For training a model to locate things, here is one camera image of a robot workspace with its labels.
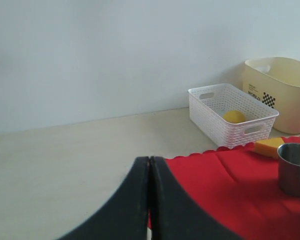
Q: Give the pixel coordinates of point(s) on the cream plastic bin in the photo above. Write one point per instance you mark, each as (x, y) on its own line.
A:
(275, 81)

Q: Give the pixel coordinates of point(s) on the red scalloped table cloth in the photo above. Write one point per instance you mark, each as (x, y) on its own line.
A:
(239, 189)

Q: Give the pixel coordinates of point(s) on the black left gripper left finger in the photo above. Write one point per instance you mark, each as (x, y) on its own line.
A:
(125, 214)

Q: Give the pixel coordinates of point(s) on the stainless steel cup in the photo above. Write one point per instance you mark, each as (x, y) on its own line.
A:
(289, 168)

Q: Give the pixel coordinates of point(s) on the orange cheese wedge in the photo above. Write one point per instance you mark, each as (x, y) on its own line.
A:
(268, 147)

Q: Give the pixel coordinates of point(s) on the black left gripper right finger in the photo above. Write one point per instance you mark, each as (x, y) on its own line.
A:
(174, 215)

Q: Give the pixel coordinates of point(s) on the white woven plastic basket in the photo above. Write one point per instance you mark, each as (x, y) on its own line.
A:
(208, 104)

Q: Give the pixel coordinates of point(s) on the yellow round fruit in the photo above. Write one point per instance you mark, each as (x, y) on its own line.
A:
(234, 117)

